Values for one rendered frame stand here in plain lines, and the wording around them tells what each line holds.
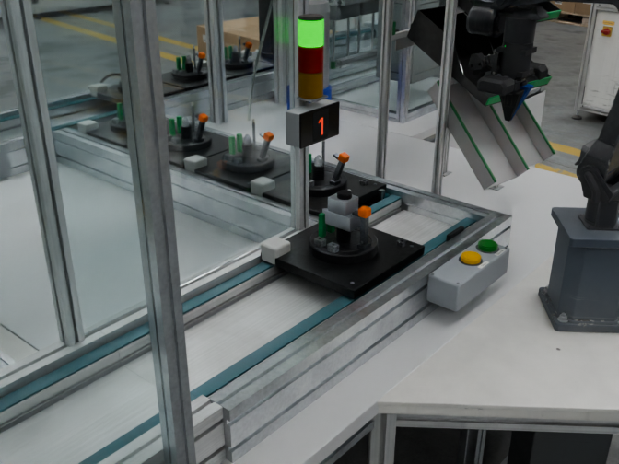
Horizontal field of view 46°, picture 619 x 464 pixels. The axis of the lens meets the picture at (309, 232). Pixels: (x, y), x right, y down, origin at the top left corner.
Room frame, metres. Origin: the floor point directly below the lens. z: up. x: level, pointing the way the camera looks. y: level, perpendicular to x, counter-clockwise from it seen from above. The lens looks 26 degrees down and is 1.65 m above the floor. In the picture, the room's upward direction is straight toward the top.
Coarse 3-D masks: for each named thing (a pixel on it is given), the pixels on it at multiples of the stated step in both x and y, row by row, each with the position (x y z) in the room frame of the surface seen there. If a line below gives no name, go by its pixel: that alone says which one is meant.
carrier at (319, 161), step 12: (324, 144) 1.72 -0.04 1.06; (324, 156) 1.72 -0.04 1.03; (312, 168) 1.66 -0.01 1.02; (324, 168) 1.72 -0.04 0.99; (312, 180) 1.61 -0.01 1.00; (324, 180) 1.65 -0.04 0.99; (348, 180) 1.70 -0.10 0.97; (372, 180) 1.70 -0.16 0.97; (312, 192) 1.60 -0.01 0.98; (324, 192) 1.60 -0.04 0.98; (336, 192) 1.61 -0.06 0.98; (360, 192) 1.62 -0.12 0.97; (372, 192) 1.63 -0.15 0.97; (312, 204) 1.55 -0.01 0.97; (324, 204) 1.55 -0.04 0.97
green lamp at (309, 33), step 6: (300, 24) 1.41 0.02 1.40; (306, 24) 1.41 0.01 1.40; (312, 24) 1.41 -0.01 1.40; (318, 24) 1.41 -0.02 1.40; (300, 30) 1.41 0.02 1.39; (306, 30) 1.41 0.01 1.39; (312, 30) 1.41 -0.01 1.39; (318, 30) 1.41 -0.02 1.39; (300, 36) 1.41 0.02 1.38; (306, 36) 1.41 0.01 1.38; (312, 36) 1.41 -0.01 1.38; (318, 36) 1.41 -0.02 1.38; (300, 42) 1.41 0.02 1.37; (306, 42) 1.41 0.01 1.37; (312, 42) 1.41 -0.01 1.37; (318, 42) 1.41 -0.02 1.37
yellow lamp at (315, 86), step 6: (300, 78) 1.42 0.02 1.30; (306, 78) 1.41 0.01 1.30; (312, 78) 1.41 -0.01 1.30; (318, 78) 1.41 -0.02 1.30; (300, 84) 1.42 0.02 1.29; (306, 84) 1.41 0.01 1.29; (312, 84) 1.41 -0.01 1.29; (318, 84) 1.41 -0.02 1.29; (300, 90) 1.42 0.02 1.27; (306, 90) 1.41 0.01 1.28; (312, 90) 1.41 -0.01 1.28; (318, 90) 1.41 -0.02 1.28; (300, 96) 1.42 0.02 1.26; (306, 96) 1.41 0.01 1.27; (312, 96) 1.41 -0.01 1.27; (318, 96) 1.41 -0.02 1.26
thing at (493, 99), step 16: (416, 16) 1.78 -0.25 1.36; (432, 16) 1.82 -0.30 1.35; (464, 16) 1.83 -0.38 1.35; (416, 32) 1.78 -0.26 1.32; (432, 32) 1.74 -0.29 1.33; (464, 32) 1.83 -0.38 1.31; (432, 48) 1.74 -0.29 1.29; (464, 48) 1.82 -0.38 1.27; (480, 48) 1.79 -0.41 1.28; (464, 64) 1.75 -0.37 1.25; (464, 80) 1.66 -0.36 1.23; (480, 96) 1.62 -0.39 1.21; (496, 96) 1.62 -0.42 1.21
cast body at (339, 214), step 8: (344, 192) 1.32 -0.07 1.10; (328, 200) 1.32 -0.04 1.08; (336, 200) 1.31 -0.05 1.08; (344, 200) 1.31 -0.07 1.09; (352, 200) 1.31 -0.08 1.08; (328, 208) 1.32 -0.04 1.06; (336, 208) 1.31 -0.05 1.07; (344, 208) 1.30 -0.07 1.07; (352, 208) 1.31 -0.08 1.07; (328, 216) 1.32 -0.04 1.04; (336, 216) 1.31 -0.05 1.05; (344, 216) 1.30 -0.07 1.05; (352, 216) 1.30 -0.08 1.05; (328, 224) 1.32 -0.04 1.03; (336, 224) 1.31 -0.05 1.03; (344, 224) 1.30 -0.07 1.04; (352, 224) 1.29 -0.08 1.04
